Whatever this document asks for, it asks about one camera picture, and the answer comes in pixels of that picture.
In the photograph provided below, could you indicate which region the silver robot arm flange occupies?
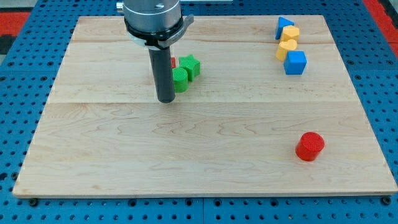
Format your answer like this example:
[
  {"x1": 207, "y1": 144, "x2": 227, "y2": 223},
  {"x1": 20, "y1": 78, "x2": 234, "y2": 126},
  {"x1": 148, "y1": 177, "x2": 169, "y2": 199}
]
[{"x1": 116, "y1": 0, "x2": 194, "y2": 50}]

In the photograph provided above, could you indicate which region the green cylinder block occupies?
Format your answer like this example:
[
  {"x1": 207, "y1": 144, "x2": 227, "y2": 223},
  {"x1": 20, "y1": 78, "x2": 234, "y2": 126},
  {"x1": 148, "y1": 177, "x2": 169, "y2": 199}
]
[{"x1": 172, "y1": 68, "x2": 188, "y2": 93}]

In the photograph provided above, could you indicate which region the green star block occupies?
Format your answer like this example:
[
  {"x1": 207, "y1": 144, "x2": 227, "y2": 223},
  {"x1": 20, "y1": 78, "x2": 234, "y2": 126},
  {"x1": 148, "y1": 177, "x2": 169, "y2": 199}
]
[{"x1": 178, "y1": 54, "x2": 200, "y2": 82}]

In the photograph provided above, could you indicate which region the light wooden board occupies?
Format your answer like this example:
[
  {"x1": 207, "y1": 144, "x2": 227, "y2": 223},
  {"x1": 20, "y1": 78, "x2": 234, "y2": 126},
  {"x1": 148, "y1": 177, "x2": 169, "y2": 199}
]
[{"x1": 12, "y1": 15, "x2": 397, "y2": 198}]

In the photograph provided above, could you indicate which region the small red block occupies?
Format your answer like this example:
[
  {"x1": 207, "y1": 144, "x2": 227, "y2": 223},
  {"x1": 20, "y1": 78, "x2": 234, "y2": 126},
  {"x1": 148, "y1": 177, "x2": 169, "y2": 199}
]
[{"x1": 171, "y1": 57, "x2": 176, "y2": 68}]

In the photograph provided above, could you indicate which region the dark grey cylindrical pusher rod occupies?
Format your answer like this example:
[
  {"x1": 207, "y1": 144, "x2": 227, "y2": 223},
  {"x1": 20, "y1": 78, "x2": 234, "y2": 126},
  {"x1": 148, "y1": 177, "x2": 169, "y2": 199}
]
[{"x1": 149, "y1": 47, "x2": 175, "y2": 103}]

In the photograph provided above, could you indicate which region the yellow heart block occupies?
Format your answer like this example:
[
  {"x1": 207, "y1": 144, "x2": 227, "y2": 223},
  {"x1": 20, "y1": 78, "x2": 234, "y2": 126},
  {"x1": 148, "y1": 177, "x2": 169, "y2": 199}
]
[{"x1": 275, "y1": 39, "x2": 298, "y2": 62}]

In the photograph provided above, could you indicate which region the blue cube block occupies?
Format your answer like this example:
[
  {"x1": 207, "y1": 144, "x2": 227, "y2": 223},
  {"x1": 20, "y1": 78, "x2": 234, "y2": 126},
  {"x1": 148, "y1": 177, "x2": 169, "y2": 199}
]
[{"x1": 284, "y1": 50, "x2": 307, "y2": 75}]

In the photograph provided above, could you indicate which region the red cylinder block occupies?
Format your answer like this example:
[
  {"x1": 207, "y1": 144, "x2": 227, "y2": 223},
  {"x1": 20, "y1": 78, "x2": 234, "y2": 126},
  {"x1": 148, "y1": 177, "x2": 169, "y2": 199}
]
[{"x1": 295, "y1": 132, "x2": 325, "y2": 161}]

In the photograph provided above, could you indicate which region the yellow hexagon block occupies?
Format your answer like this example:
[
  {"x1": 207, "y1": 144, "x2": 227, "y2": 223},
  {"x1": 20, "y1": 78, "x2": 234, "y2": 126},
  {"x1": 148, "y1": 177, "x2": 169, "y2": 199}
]
[{"x1": 280, "y1": 25, "x2": 300, "y2": 42}]

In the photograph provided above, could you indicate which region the blue triangle block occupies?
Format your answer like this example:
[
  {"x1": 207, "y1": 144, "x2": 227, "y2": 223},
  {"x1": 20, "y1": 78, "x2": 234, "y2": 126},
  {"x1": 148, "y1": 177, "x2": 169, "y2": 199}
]
[{"x1": 275, "y1": 16, "x2": 295, "y2": 40}]

